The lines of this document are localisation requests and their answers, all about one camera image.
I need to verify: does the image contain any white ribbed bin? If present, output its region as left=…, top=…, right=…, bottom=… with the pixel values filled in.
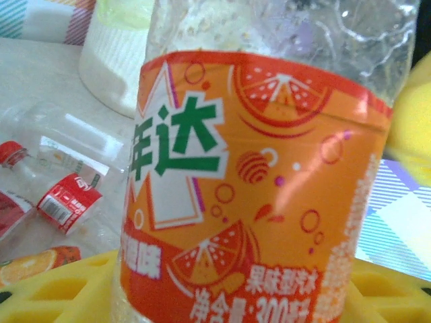
left=77, top=0, right=152, bottom=119

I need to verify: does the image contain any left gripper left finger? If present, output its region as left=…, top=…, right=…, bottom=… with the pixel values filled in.
left=0, top=250, right=122, bottom=323

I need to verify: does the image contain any clear bottle orange soda label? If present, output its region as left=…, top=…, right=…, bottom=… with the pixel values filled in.
left=109, top=0, right=422, bottom=323

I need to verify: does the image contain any clear cola bottle red label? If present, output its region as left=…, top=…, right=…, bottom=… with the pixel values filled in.
left=0, top=140, right=115, bottom=256

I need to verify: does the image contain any orange snack packet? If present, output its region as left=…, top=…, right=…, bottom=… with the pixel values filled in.
left=0, top=246, right=82, bottom=289

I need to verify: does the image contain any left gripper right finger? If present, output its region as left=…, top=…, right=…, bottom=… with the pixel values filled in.
left=339, top=55, right=431, bottom=323

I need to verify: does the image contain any colourful plaid cloth backdrop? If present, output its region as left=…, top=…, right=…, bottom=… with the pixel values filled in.
left=0, top=0, right=431, bottom=282

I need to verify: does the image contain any translucent yellowish bin liner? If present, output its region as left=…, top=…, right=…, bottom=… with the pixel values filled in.
left=92, top=0, right=154, bottom=33

